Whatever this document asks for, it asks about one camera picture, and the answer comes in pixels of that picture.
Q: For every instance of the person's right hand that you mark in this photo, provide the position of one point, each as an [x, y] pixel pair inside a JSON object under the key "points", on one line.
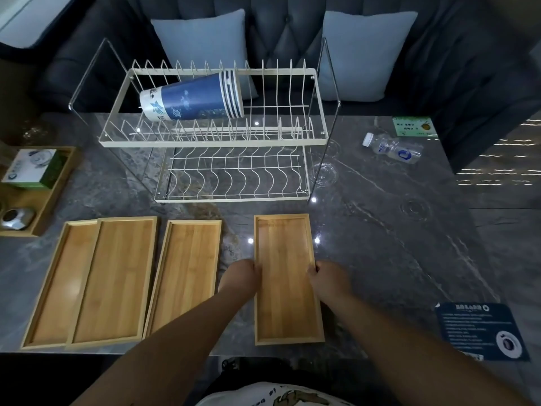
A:
{"points": [[332, 283]]}

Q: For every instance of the person's left hand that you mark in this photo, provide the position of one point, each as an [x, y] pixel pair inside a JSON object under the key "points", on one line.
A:
{"points": [[239, 276]]}

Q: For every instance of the person's right thumb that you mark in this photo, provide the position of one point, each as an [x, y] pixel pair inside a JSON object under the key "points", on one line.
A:
{"points": [[313, 269]]}

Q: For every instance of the person's left thumb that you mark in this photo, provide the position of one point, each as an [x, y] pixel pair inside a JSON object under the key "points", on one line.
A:
{"points": [[255, 267]]}

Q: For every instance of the bamboo tray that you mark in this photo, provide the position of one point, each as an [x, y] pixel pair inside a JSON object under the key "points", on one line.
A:
{"points": [[286, 287], [59, 291], [114, 283], [186, 274]]}

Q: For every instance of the person's left forearm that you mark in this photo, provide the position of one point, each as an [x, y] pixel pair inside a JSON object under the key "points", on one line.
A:
{"points": [[177, 350]]}

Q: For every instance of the person's right forearm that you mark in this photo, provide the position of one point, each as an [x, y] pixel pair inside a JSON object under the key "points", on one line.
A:
{"points": [[405, 355]]}

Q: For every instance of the white printed shirt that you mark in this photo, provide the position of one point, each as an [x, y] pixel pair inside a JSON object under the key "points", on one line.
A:
{"points": [[270, 397]]}

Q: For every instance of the clear plastic water bottle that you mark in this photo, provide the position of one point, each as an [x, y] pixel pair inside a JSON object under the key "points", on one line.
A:
{"points": [[395, 148]]}

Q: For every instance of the dark blue printed card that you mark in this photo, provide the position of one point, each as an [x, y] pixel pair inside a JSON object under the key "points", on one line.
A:
{"points": [[473, 329]]}

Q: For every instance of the green paper card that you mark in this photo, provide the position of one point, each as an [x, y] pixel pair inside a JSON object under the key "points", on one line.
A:
{"points": [[414, 126]]}

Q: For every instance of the stack of blue paper cups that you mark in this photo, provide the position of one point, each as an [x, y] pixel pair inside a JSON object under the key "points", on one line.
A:
{"points": [[190, 99]]}

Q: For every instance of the light blue pillow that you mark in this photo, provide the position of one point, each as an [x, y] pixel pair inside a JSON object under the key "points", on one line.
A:
{"points": [[198, 42], [363, 54]]}

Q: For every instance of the wooden organiser box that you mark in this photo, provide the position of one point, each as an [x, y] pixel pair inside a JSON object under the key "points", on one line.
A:
{"points": [[40, 202]]}

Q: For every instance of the green and white carton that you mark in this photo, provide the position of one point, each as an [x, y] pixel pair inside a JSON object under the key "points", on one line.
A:
{"points": [[34, 169]]}

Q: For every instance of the silver metal object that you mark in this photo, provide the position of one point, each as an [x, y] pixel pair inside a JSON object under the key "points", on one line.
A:
{"points": [[16, 218]]}

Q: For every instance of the dark grey tufted sofa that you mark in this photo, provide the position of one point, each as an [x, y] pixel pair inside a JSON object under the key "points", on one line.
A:
{"points": [[443, 59]]}

